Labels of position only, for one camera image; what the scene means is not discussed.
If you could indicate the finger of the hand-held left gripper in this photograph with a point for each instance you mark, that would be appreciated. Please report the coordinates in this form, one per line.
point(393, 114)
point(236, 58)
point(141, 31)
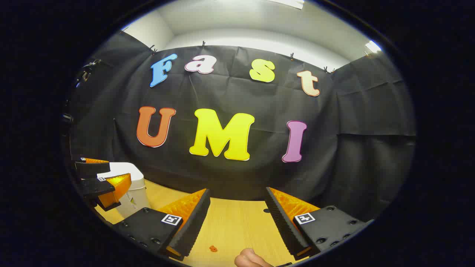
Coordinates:
point(91, 168)
point(96, 187)

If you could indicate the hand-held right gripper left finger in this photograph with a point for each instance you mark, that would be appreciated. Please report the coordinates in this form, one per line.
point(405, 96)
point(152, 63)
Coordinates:
point(193, 226)

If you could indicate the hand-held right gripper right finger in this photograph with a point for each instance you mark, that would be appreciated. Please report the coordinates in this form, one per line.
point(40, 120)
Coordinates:
point(284, 226)

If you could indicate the orange paper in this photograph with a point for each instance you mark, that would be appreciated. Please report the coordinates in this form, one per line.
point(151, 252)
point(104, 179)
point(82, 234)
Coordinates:
point(213, 249)

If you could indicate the white desktop garbage bin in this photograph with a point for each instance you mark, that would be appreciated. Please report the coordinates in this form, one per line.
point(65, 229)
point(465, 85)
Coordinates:
point(137, 193)

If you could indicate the wooden desktop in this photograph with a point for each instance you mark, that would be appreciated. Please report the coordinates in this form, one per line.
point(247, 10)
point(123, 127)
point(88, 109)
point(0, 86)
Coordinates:
point(237, 230)

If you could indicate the black backdrop cloth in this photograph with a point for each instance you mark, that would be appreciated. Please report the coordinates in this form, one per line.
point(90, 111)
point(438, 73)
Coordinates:
point(259, 174)

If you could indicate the ceiling light panel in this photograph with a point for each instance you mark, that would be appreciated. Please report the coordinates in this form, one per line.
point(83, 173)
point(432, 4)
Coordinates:
point(372, 46)

